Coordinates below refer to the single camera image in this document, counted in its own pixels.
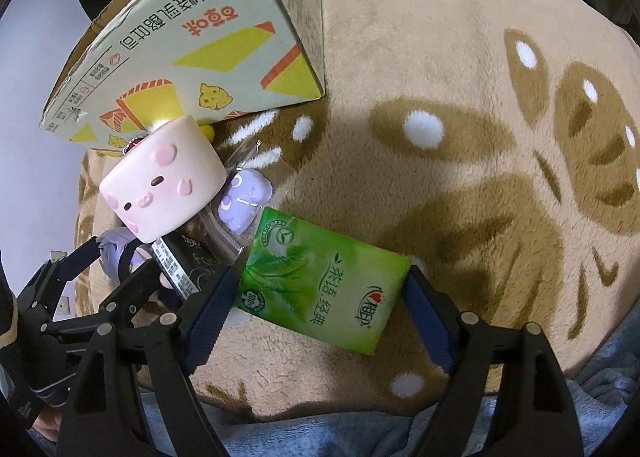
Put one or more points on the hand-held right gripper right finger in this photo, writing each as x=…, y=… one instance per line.
x=430, y=322

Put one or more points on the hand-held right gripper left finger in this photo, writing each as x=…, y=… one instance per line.
x=210, y=317

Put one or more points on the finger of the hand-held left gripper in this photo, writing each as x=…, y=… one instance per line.
x=65, y=269
x=132, y=284

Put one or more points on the purple plush doll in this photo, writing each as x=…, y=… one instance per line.
x=112, y=249

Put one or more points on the black packet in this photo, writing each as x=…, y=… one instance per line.
x=192, y=267

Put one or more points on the pink pig squishy toy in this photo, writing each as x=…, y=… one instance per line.
x=160, y=177

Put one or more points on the green tissue pack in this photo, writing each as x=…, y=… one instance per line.
x=320, y=282

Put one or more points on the purple toy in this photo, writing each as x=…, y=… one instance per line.
x=242, y=199

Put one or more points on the printed cardboard box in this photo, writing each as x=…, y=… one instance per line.
x=200, y=37

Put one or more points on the small yellow ball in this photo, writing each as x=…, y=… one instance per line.
x=207, y=132

